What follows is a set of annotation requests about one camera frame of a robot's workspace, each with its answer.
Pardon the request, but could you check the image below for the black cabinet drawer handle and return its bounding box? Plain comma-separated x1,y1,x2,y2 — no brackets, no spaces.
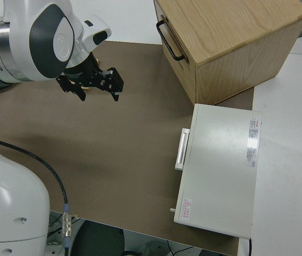
156,20,186,62

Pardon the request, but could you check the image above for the black cable with metal connector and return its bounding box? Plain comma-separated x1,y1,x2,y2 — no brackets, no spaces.
0,134,73,256

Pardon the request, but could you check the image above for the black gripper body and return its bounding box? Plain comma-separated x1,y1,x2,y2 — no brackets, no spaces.
55,52,125,93

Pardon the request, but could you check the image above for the brown table mat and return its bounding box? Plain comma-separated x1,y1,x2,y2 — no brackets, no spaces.
0,40,256,256

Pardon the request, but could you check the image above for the white appliance box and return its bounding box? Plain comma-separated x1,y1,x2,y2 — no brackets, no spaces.
168,103,263,239

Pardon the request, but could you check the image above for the white appliance door handle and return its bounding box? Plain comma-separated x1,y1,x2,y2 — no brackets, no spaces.
174,128,191,171

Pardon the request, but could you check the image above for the wooden drawer cabinet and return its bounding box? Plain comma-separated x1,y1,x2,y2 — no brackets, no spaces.
153,0,302,106

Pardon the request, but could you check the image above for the black round pedestal base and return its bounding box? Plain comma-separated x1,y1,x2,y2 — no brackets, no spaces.
70,220,126,256

